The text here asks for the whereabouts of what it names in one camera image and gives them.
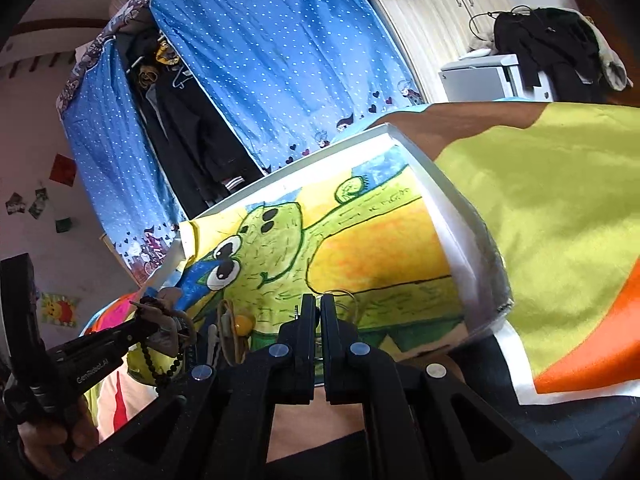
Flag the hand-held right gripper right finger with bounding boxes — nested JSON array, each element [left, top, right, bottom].
[[320, 294, 571, 480]]

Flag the hanging dark clothes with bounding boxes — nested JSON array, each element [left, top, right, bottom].
[[117, 25, 266, 216]]

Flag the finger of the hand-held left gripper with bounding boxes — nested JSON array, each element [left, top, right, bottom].
[[50, 307, 166, 361]]

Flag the pile of black clothes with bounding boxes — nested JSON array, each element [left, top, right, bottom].
[[492, 7, 608, 103]]

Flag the person's left hand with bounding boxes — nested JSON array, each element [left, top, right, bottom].
[[17, 395, 101, 466]]

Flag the patterned cloth wardrobe top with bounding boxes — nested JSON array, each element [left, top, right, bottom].
[[55, 0, 331, 121]]

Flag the red wall sticker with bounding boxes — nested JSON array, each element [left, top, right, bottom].
[[50, 154, 77, 187]]

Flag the thin brown loop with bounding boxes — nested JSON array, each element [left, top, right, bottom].
[[320, 287, 361, 326]]

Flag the colourful printed blanket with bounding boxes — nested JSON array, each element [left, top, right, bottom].
[[80, 100, 640, 480]]

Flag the black bead bracelet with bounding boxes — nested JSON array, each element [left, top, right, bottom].
[[135, 300, 188, 396]]

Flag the blue dotted curtain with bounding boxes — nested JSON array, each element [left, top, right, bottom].
[[60, 40, 188, 271], [150, 0, 426, 171]]

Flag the beige cloth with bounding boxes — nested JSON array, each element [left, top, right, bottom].
[[585, 15, 628, 92]]

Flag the white wardrobe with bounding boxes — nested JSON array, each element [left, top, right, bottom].
[[365, 0, 576, 106]]

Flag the small white cabinet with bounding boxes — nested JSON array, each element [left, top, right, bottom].
[[439, 52, 553, 103]]

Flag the dinosaur drawing paper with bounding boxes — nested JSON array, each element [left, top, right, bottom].
[[177, 145, 471, 356]]

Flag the black cable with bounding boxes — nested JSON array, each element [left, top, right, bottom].
[[467, 5, 531, 41]]

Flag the brown cord bracelet yellow charm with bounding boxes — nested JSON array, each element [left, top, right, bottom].
[[217, 300, 252, 366]]

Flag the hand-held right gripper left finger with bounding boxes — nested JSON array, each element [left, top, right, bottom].
[[60, 294, 321, 480]]

